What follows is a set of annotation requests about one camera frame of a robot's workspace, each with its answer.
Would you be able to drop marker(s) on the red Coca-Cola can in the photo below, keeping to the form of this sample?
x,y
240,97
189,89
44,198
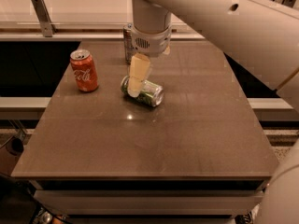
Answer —
x,y
84,70

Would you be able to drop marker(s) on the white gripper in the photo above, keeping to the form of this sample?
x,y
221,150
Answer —
x,y
151,43

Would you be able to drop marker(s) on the right metal glass bracket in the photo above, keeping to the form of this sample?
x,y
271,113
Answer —
x,y
289,3

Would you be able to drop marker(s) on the silver blue energy drink can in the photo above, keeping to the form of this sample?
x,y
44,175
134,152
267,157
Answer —
x,y
129,50

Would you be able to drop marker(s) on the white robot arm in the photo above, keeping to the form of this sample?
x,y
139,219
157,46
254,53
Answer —
x,y
263,36

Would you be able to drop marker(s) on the left metal glass bracket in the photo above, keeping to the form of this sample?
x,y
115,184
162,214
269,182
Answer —
x,y
46,26

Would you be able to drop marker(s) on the green soda can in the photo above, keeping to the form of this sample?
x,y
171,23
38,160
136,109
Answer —
x,y
152,94

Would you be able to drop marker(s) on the glass railing panel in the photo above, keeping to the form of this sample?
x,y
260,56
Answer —
x,y
66,14

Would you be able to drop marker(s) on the metal glass bracket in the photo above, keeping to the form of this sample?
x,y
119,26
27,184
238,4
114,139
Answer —
x,y
289,3
46,26

